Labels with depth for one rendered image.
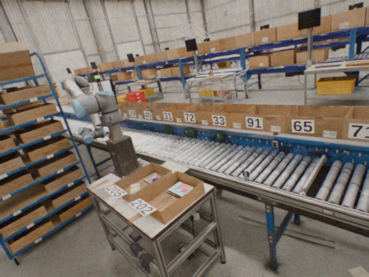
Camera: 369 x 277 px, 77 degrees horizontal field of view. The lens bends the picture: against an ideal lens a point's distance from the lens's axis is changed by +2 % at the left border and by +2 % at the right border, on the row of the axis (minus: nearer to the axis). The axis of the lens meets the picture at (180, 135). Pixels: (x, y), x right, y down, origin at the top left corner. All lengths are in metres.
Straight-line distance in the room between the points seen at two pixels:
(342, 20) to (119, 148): 5.52
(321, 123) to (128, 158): 1.60
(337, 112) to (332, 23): 4.36
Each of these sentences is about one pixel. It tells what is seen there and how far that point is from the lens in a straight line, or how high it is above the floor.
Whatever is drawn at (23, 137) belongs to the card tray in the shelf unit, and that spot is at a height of 1.21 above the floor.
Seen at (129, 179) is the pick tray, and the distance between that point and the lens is 1.96.
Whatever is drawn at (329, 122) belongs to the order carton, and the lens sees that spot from 1.99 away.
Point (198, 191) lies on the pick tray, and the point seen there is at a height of 0.80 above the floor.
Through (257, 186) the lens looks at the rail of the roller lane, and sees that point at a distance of 1.70.
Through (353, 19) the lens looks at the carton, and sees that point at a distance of 6.41.
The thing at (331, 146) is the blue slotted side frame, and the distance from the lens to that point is 1.99.
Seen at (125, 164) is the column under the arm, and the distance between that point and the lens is 2.14.
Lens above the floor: 1.73
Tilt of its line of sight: 21 degrees down
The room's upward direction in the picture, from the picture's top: 12 degrees counter-clockwise
